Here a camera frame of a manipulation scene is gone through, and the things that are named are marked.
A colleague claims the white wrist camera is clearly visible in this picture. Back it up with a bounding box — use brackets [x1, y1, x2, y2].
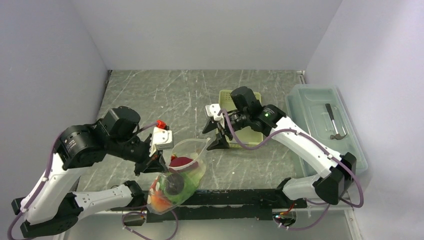
[149, 120, 174, 157]
[205, 103, 225, 126]

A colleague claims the clear polka dot zip bag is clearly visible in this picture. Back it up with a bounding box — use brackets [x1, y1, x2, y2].
[146, 137, 211, 215]

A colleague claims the dark red sweet potato toy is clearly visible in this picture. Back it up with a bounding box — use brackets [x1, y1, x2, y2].
[168, 156, 194, 170]

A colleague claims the clear plastic storage box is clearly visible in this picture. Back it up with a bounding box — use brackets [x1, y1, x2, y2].
[286, 84, 368, 175]

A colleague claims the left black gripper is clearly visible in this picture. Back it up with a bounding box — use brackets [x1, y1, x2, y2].
[107, 135, 169, 176]

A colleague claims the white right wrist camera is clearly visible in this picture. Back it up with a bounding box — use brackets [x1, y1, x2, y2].
[205, 103, 225, 126]

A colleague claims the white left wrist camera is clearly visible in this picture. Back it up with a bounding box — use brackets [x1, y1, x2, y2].
[149, 120, 174, 157]

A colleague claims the orange peach toy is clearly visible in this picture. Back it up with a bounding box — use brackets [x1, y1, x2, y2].
[147, 188, 175, 213]

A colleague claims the green perforated plastic basket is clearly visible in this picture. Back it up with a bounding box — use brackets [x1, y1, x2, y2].
[218, 89, 264, 147]

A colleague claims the black handled hammer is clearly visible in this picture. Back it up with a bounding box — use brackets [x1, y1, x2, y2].
[325, 103, 347, 140]

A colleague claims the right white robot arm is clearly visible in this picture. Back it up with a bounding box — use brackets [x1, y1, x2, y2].
[202, 86, 357, 208]

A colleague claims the green grapes toy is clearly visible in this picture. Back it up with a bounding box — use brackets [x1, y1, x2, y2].
[165, 173, 185, 196]

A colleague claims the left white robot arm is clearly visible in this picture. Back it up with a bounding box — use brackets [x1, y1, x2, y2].
[11, 106, 173, 240]

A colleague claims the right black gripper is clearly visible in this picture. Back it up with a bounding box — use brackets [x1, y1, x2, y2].
[202, 109, 250, 150]

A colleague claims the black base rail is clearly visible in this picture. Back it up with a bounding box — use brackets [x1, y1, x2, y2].
[110, 189, 308, 223]

